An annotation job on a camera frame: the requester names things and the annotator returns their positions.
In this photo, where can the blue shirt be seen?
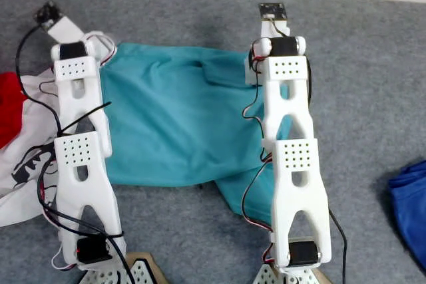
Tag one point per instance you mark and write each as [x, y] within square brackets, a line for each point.
[411, 204]

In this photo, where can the white shirt with black print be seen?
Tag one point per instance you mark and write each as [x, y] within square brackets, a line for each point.
[30, 124]

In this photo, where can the red shirt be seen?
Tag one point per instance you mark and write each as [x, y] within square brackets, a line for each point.
[9, 107]

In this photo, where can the wooden mounting board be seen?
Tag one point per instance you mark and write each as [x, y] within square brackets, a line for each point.
[154, 267]

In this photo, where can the teal shirt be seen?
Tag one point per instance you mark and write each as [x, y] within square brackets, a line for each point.
[179, 121]

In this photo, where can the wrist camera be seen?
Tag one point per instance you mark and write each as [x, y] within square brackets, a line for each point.
[273, 9]
[47, 13]

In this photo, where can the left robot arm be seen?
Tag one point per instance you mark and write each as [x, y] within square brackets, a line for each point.
[78, 157]

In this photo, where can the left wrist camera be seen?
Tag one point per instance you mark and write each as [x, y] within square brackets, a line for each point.
[47, 13]

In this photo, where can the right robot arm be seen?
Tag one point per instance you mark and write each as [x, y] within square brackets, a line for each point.
[296, 157]

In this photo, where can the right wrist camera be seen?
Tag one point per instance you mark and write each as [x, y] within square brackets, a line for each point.
[273, 9]

